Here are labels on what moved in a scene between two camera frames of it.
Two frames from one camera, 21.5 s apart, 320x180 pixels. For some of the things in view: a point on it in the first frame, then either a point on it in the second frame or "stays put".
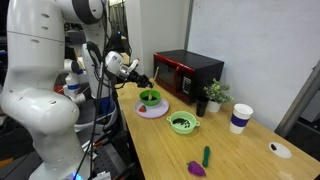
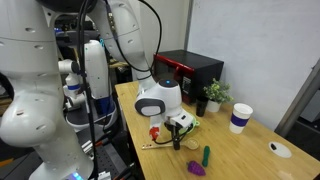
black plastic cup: [201, 106] stays put
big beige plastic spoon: [153, 79] to [190, 144]
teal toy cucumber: [207, 151] stays put
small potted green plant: [217, 93] stays put
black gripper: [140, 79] to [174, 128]
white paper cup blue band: [239, 118] stays put
